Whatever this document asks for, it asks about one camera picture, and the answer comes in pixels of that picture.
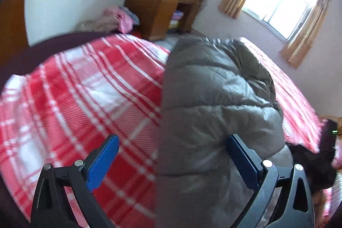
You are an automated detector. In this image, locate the wooden door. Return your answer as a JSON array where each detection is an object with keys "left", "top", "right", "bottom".
[{"left": 0, "top": 0, "right": 30, "bottom": 68}]

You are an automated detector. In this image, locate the dark maroon bed sheet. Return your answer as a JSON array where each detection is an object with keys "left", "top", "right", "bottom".
[{"left": 0, "top": 32, "right": 126, "bottom": 228}]

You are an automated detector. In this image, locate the grey puffer jacket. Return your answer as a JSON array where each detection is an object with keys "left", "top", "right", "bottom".
[{"left": 155, "top": 37, "right": 294, "bottom": 228}]

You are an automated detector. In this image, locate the pink patterned quilt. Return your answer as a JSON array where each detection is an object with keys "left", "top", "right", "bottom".
[{"left": 322, "top": 172, "right": 342, "bottom": 226}]

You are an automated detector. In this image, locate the beige fluffy cloth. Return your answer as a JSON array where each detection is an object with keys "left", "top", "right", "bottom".
[{"left": 75, "top": 17, "right": 119, "bottom": 33}]

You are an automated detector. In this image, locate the red plaid blanket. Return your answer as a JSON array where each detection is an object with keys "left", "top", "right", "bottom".
[{"left": 0, "top": 34, "right": 324, "bottom": 228}]

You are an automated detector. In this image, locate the stack of folded cloths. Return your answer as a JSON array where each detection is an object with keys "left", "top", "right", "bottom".
[{"left": 168, "top": 10, "right": 185, "bottom": 29}]

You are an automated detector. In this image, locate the pink clothes pile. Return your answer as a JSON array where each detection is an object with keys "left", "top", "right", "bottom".
[{"left": 103, "top": 6, "right": 134, "bottom": 33}]

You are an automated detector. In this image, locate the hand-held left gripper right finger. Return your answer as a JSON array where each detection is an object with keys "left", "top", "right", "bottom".
[{"left": 227, "top": 134, "right": 314, "bottom": 228}]

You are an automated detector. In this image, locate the wooden desk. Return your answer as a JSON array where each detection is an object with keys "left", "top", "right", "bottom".
[{"left": 124, "top": 0, "right": 206, "bottom": 41}]

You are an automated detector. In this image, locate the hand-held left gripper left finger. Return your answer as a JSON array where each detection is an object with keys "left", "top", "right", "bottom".
[{"left": 31, "top": 134, "right": 120, "bottom": 228}]

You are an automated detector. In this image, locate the black furry cloth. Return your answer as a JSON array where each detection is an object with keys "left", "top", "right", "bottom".
[{"left": 287, "top": 143, "right": 337, "bottom": 194}]

